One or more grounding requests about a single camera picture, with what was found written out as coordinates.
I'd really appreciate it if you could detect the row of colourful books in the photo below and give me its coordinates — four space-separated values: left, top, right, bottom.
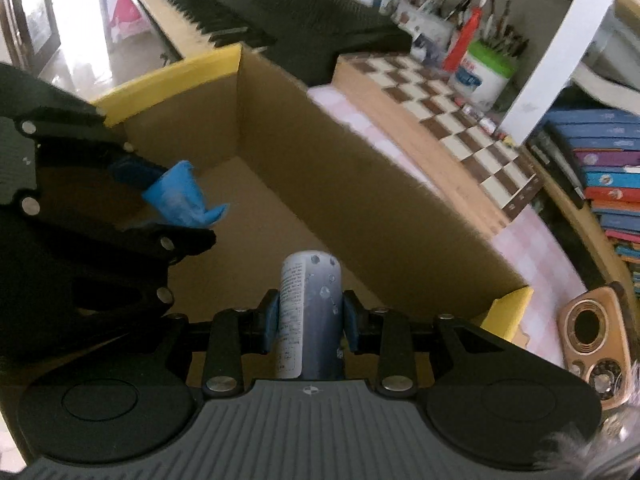
527 107 640 296

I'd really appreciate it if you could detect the black electronic keyboard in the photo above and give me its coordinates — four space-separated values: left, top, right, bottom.
130 0 415 88

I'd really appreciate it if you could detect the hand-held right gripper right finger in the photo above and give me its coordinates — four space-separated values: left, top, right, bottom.
341 290 502 396

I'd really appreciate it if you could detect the white pen holder with pens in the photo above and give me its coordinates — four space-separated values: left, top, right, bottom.
392 0 471 63

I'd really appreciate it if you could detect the pen cup with brushes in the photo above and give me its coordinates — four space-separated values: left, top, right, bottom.
477 0 531 58

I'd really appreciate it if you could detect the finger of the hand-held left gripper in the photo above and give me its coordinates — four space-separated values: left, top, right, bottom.
17 91 168 192
20 195 217 322

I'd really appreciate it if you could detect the fluffy orange white cat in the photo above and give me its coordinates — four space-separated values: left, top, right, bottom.
535 360 640 480

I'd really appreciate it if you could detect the pink dress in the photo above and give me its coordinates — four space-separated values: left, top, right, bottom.
111 0 147 43

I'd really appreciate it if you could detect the grey bottle with white label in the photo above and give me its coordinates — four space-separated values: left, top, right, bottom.
277 250 346 382

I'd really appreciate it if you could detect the wooden chessboard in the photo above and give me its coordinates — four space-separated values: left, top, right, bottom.
332 52 543 233

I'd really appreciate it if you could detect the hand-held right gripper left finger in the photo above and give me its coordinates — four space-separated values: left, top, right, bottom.
150 289 281 396

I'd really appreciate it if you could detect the blue cloth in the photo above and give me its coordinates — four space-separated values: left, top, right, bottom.
141 160 231 226

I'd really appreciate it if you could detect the small photo card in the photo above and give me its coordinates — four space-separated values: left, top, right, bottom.
411 34 445 67

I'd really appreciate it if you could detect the white jar with green lid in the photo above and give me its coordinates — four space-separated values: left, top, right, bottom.
447 40 518 111

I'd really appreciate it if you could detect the white shelf post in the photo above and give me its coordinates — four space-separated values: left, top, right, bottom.
500 0 631 147

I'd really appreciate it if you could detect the yellow cardboard box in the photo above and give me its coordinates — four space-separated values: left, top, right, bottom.
37 42 535 386

